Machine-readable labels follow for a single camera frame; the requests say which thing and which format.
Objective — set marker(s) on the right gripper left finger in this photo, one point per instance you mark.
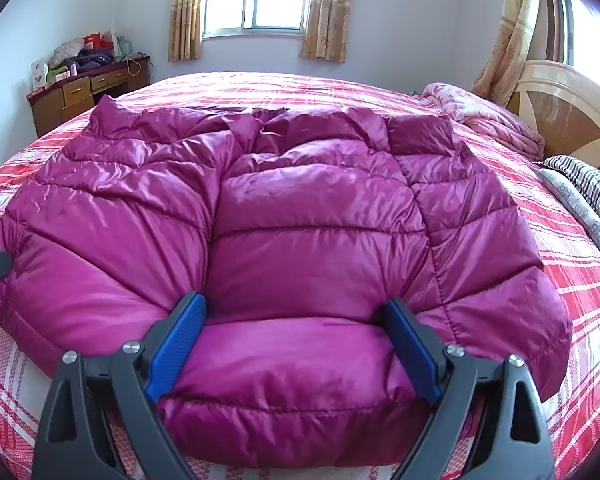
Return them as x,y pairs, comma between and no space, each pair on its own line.
88,395

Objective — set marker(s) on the cream wooden headboard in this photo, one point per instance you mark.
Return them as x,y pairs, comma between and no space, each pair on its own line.
563,106

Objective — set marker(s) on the clutter pile on desk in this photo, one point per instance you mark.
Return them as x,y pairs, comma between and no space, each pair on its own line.
78,56

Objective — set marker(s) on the magenta puffer down jacket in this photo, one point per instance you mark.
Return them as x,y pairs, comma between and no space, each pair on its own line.
296,227

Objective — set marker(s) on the red white plaid bedspread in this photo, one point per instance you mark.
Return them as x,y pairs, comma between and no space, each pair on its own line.
571,259

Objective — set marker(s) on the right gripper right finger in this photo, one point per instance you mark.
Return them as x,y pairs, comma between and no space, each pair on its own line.
511,439

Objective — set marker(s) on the grey patterned pillow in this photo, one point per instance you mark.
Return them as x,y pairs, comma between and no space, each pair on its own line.
568,195

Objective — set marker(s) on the side window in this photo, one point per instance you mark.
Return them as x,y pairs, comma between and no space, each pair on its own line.
572,36

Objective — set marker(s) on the left tan curtain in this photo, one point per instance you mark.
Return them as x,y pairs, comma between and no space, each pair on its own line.
185,30

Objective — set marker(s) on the pink floral folded quilt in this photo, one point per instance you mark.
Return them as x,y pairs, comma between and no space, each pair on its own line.
486,118

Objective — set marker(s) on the striped pillow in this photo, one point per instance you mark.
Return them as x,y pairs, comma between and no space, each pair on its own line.
584,177

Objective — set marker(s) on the wooden desk with drawers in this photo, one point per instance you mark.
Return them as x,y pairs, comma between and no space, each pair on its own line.
68,98

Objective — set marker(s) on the side tan curtain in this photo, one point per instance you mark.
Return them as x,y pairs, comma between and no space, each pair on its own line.
499,77

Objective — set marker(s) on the right tan curtain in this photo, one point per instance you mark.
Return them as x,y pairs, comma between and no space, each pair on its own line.
326,33

